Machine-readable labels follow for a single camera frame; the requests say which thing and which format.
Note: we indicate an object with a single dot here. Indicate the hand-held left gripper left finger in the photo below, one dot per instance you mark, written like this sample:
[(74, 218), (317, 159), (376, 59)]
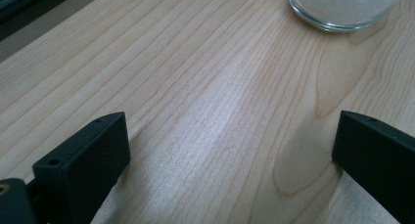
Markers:
[(84, 165)]

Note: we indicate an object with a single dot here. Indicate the clear-lidded glass jar white powder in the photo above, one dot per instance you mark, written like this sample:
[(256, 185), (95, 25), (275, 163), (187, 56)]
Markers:
[(342, 5)]

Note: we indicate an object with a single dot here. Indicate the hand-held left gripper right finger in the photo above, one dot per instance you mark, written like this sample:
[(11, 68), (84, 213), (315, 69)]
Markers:
[(378, 165)]

